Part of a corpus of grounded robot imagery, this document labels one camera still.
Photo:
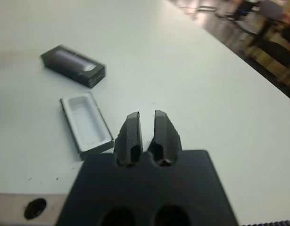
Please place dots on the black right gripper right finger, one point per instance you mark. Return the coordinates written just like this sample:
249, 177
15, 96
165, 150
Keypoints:
166, 141

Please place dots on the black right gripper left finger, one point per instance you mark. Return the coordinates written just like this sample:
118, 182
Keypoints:
129, 141

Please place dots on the grey-backed office chair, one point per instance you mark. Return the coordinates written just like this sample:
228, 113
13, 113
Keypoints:
269, 8

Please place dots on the black box base white insert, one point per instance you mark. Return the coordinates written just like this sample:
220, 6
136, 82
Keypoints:
88, 122

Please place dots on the black box lid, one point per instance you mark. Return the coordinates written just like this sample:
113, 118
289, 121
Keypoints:
71, 66

